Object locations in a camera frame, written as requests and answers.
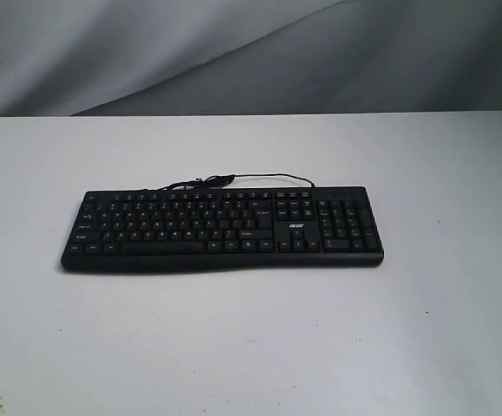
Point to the black acer keyboard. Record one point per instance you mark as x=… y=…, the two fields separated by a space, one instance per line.
x=196 y=230

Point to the grey backdrop cloth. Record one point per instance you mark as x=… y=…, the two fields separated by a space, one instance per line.
x=106 y=58

